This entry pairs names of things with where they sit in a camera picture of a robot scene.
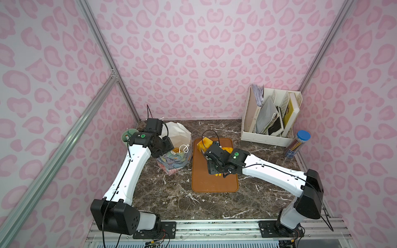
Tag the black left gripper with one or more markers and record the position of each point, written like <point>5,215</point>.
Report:
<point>166,147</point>

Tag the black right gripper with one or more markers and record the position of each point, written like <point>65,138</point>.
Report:
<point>212,164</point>

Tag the yellow square toast bread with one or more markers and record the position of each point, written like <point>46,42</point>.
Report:
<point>204,144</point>

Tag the colourful floral paper bag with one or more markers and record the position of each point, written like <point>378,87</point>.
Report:
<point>180,156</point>

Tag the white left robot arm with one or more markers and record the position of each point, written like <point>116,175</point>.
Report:
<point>114,212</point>

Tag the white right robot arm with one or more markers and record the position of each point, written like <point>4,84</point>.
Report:
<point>305,186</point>

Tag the brown rectangular tray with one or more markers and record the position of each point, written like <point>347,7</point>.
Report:
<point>203,182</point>

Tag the mint green cylindrical container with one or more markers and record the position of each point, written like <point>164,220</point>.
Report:
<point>127,135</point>

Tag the white desk file organizer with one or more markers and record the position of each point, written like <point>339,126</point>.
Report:
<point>256,97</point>

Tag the grey notebook in organizer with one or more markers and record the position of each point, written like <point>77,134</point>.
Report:
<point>266,117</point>

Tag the yellow book in organizer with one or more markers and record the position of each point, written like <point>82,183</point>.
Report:
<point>291,114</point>

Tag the blue lid pencil tube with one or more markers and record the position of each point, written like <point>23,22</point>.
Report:
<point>297,142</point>

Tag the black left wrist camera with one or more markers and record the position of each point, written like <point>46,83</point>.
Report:
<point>154,126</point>

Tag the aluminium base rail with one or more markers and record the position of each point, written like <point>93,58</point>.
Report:
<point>229,233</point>

